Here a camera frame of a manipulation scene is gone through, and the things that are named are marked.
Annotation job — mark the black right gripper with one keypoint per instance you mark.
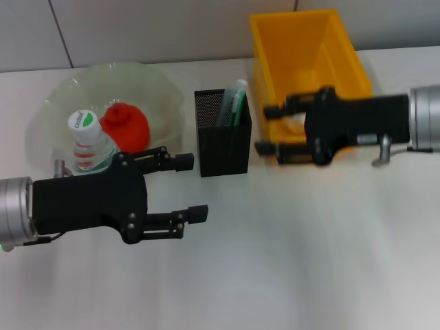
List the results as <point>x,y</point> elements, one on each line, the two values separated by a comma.
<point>357,123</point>

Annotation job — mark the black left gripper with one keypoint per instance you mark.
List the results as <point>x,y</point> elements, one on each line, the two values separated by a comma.
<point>89,203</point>

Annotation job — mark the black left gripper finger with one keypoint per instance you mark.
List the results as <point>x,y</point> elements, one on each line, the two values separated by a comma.
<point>199,213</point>

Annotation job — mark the white paper ball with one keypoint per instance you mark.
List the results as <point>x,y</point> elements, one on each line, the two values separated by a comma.
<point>294,125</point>

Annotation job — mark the green pen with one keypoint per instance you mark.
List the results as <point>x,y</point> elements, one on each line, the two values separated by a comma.
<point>239,103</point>

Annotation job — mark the grey marker pen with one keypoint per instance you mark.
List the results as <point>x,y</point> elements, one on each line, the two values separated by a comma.
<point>223,110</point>

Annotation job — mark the orange toy fruit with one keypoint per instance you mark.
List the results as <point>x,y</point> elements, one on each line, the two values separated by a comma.
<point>134,130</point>

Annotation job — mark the clear bottle with green label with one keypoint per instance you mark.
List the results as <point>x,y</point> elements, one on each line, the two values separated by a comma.
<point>86,137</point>

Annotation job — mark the black mesh pen holder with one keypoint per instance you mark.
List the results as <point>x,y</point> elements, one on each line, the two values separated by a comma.
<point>223,151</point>

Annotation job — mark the green glass fruit plate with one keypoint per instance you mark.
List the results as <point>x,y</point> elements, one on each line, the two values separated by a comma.
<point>154,93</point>

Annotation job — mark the yellow plastic bin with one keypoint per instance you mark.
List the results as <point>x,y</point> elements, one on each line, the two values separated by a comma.
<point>292,62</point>

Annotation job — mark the silver right wrist plug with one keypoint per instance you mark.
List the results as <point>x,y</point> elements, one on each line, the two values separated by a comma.
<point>383,151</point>

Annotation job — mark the silver wrist plug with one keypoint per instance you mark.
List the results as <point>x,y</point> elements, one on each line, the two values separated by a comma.
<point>383,151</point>
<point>61,168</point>

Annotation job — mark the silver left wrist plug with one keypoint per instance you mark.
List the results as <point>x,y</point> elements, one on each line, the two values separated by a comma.
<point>61,168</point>

